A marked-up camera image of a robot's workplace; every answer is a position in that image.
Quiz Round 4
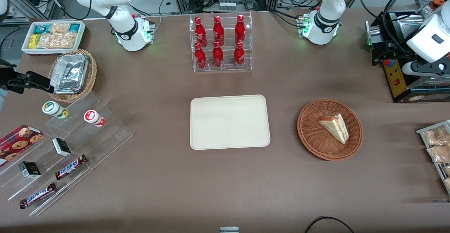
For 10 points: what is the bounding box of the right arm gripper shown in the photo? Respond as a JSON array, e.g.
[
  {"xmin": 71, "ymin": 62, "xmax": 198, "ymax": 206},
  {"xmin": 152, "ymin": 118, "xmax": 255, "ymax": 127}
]
[{"xmin": 0, "ymin": 68, "xmax": 55, "ymax": 94}]

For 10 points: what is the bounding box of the aluminium foil container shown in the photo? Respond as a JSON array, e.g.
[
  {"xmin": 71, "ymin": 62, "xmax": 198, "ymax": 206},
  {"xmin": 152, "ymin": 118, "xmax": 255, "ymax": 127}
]
[{"xmin": 50, "ymin": 53, "xmax": 89, "ymax": 95}]

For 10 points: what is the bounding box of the black food warmer cabinet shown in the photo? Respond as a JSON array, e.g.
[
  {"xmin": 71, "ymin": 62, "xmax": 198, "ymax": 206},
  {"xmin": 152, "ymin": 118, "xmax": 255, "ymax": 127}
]
[{"xmin": 365, "ymin": 0, "xmax": 450, "ymax": 103}]

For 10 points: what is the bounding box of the green lid snack cup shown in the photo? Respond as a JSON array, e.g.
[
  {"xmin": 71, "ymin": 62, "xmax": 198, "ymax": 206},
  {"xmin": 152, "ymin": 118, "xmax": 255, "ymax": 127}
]
[{"xmin": 42, "ymin": 101, "xmax": 69, "ymax": 119}]

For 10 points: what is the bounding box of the small clear nut bag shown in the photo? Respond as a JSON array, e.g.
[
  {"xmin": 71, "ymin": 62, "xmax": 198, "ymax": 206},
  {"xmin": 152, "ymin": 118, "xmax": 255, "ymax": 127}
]
[{"xmin": 49, "ymin": 23, "xmax": 71, "ymax": 34}]

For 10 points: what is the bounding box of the red cookie box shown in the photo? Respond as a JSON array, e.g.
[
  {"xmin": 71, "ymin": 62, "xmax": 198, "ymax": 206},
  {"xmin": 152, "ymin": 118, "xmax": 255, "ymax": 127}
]
[{"xmin": 0, "ymin": 124, "xmax": 44, "ymax": 167}]

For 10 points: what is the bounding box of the clear acrylic bottle rack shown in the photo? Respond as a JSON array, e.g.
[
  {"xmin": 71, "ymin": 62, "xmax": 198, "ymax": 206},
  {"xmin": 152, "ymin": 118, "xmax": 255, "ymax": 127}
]
[{"xmin": 189, "ymin": 12, "xmax": 253, "ymax": 72}]

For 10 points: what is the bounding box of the snickers chocolate bar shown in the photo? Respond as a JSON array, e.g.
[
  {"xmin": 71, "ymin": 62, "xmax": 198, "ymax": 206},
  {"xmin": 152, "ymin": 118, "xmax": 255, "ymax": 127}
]
[
  {"xmin": 54, "ymin": 154, "xmax": 88, "ymax": 181},
  {"xmin": 19, "ymin": 182, "xmax": 57, "ymax": 209}
]

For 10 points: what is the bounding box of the red lid snack cup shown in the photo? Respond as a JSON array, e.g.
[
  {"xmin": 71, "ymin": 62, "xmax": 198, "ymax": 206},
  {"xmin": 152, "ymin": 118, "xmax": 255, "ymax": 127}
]
[{"xmin": 84, "ymin": 110, "xmax": 106, "ymax": 127}]

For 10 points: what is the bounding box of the clear acrylic stepped display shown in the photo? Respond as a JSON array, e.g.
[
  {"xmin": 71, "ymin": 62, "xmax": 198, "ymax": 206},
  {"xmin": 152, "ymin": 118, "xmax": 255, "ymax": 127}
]
[{"xmin": 0, "ymin": 92, "xmax": 133, "ymax": 216}]

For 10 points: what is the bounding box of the black floor cable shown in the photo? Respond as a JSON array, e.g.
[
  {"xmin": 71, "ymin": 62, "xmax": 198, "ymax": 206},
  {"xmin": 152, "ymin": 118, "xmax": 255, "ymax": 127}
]
[{"xmin": 304, "ymin": 216, "xmax": 355, "ymax": 233}]

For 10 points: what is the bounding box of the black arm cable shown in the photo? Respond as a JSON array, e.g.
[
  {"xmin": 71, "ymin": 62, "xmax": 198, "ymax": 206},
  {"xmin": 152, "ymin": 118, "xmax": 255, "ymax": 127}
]
[{"xmin": 359, "ymin": 0, "xmax": 428, "ymax": 63}]

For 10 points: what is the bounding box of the cream rectangular plastic tray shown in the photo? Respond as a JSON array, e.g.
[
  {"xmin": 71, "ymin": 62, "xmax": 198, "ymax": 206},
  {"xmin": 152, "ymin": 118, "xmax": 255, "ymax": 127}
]
[{"xmin": 190, "ymin": 95, "xmax": 271, "ymax": 150}]

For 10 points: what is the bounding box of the triangular sandwich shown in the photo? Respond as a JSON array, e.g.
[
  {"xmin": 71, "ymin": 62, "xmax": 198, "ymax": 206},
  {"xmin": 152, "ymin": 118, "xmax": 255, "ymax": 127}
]
[{"xmin": 318, "ymin": 114, "xmax": 349, "ymax": 145}]

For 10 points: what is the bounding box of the small black carton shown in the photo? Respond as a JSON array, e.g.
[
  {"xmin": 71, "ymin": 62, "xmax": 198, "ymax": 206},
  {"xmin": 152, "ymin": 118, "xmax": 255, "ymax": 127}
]
[
  {"xmin": 52, "ymin": 138, "xmax": 72, "ymax": 157},
  {"xmin": 18, "ymin": 161, "xmax": 41, "ymax": 179}
]

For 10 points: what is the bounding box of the large clear nut bag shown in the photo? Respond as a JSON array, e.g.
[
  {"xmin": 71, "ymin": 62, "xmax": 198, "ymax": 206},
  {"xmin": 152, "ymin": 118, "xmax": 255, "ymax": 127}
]
[{"xmin": 36, "ymin": 32, "xmax": 78, "ymax": 50}]

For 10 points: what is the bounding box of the grey wire rack tray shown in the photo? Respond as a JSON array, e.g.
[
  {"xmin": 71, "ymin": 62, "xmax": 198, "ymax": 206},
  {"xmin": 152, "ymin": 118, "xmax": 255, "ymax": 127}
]
[{"xmin": 416, "ymin": 119, "xmax": 450, "ymax": 195}]

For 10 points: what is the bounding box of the round brown wicker basket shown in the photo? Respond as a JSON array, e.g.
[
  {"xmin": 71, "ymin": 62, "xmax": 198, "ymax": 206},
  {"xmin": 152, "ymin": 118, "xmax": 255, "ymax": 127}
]
[{"xmin": 297, "ymin": 99, "xmax": 363, "ymax": 161}]

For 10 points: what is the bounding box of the red cola bottle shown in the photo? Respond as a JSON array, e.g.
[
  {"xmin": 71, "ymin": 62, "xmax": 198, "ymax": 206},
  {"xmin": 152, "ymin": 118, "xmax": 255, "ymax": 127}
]
[
  {"xmin": 213, "ymin": 15, "xmax": 225, "ymax": 46},
  {"xmin": 212, "ymin": 41, "xmax": 224, "ymax": 68},
  {"xmin": 235, "ymin": 14, "xmax": 246, "ymax": 45},
  {"xmin": 234, "ymin": 41, "xmax": 245, "ymax": 68},
  {"xmin": 194, "ymin": 43, "xmax": 207, "ymax": 69},
  {"xmin": 194, "ymin": 17, "xmax": 208, "ymax": 47}
]

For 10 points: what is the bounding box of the oval tan wicker basket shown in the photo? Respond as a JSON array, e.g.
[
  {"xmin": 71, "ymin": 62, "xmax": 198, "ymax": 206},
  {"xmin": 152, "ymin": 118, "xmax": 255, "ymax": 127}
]
[{"xmin": 47, "ymin": 49, "xmax": 97, "ymax": 103}]

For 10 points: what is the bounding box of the white rectangular snack bin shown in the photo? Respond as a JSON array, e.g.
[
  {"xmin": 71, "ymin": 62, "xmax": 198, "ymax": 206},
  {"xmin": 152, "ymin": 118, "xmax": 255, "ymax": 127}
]
[{"xmin": 22, "ymin": 21, "xmax": 86, "ymax": 56}]

